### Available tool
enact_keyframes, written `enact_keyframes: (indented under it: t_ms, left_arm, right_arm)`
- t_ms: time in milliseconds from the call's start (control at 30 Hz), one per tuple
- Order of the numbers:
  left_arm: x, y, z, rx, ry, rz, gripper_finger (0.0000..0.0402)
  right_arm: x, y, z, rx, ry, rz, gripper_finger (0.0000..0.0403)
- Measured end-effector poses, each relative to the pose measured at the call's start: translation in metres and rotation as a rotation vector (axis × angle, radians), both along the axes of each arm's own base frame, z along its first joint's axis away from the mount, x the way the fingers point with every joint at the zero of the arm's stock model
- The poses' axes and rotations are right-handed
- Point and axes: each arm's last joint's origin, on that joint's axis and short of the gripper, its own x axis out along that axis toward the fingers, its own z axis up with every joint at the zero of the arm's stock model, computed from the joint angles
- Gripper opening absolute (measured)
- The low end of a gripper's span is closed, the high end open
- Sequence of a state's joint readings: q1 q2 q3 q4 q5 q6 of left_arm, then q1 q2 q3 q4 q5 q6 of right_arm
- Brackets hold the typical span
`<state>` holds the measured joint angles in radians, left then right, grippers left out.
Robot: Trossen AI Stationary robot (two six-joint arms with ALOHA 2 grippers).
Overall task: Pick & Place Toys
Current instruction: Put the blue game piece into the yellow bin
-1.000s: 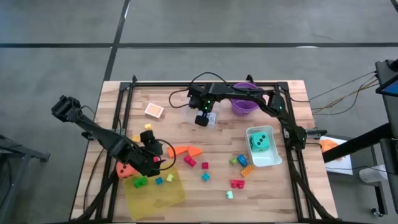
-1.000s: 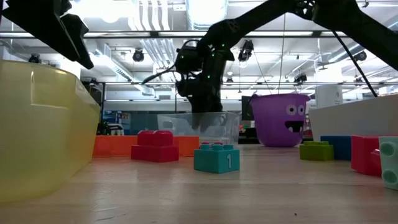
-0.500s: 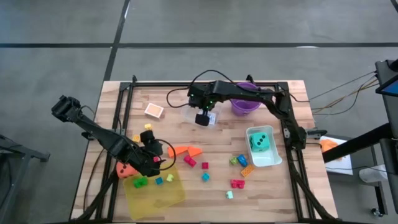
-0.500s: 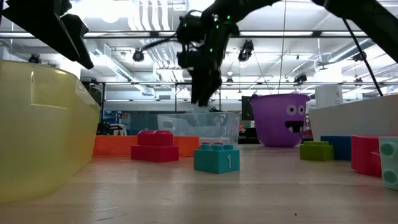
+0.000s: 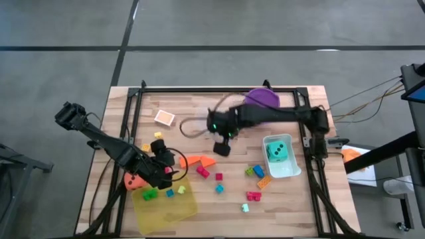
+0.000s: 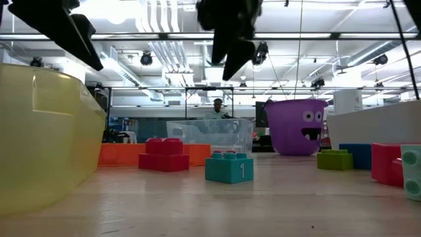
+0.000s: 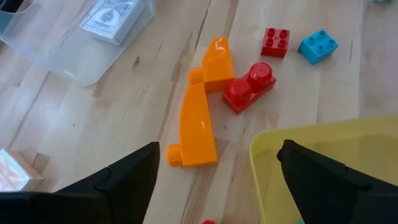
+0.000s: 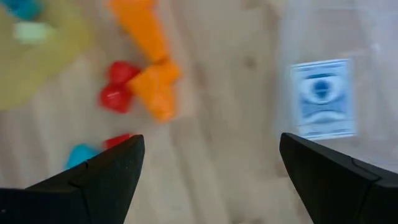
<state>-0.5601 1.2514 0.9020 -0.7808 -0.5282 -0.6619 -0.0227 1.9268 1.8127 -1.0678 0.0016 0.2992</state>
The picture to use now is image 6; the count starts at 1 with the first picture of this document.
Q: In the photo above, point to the light blue numbered brick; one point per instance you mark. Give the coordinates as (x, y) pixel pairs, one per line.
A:
(227, 171)

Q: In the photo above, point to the small red toy brick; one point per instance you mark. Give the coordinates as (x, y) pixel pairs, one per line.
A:
(231, 151)

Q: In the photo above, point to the olive green toy brick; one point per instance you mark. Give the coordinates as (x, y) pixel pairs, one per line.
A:
(335, 161)

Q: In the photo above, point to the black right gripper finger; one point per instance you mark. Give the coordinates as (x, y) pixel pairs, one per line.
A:
(241, 56)
(223, 46)

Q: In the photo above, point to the purple monster-face bucket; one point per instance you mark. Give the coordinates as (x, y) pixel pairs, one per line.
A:
(286, 138)

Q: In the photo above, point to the white sign board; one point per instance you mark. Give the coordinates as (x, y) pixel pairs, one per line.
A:
(348, 102)

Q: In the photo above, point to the orange flat foam shapes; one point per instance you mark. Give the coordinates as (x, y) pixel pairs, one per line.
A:
(121, 154)

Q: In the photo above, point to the yellow translucent plastic bin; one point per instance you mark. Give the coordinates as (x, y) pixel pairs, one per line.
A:
(42, 148)

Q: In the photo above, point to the pale mint toy brick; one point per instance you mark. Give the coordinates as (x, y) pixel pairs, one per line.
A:
(412, 174)

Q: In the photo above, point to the black ceiling spotlight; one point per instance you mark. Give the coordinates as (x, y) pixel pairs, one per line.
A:
(318, 83)
(36, 62)
(262, 52)
(146, 59)
(381, 59)

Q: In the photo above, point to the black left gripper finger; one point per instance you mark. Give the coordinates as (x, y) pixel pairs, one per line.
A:
(92, 42)
(49, 16)

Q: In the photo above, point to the red heart-shaped toy brick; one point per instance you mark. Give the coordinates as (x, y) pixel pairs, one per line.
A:
(385, 164)

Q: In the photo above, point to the red two-stud toy brick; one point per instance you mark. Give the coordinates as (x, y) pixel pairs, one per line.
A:
(164, 161)

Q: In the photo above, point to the blue toy brick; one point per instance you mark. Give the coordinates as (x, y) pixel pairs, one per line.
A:
(361, 156)

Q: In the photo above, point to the orange rounded toy block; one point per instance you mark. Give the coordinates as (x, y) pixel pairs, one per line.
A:
(199, 154)

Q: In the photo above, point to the black monitor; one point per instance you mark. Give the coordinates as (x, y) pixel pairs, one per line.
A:
(260, 115)

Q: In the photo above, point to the clear plastic container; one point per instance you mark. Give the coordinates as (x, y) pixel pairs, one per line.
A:
(197, 138)

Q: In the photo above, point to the person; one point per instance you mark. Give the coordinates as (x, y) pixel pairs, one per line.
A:
(217, 105)

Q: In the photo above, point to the white plastic bin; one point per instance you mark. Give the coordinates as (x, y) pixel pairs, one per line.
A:
(371, 128)

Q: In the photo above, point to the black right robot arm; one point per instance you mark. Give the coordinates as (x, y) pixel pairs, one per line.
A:
(415, 10)

